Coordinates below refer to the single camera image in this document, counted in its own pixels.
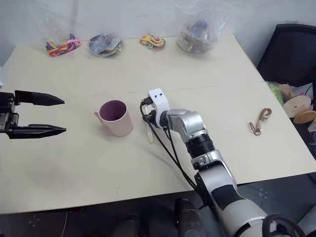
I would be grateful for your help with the brown cardboard piece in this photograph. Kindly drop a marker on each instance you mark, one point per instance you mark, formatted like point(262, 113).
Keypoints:
point(286, 90)

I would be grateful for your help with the clear bag of printed badges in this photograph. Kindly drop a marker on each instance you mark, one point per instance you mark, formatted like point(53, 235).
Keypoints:
point(105, 45)

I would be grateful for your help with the bag of green pieces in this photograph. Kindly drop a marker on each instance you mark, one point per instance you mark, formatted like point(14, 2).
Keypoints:
point(275, 91)

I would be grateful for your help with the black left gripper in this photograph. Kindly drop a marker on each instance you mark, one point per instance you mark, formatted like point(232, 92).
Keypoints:
point(7, 108)

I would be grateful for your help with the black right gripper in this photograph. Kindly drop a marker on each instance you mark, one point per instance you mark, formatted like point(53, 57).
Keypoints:
point(153, 118)

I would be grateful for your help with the wooden spool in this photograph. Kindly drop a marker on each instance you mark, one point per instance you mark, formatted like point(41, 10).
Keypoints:
point(306, 117)
point(297, 103)

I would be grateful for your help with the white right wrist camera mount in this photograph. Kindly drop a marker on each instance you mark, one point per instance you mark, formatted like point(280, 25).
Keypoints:
point(159, 100)

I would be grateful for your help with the pink mug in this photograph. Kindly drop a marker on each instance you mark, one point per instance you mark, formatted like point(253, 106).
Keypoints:
point(117, 121)

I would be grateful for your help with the large clear bag of trinkets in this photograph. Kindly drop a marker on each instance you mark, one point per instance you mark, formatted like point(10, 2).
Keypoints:
point(197, 37)

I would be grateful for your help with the black mesh office chair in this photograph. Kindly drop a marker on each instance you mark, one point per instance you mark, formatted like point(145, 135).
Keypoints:
point(291, 54)

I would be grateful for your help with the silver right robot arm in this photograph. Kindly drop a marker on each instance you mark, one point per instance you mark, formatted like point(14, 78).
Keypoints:
point(212, 170)

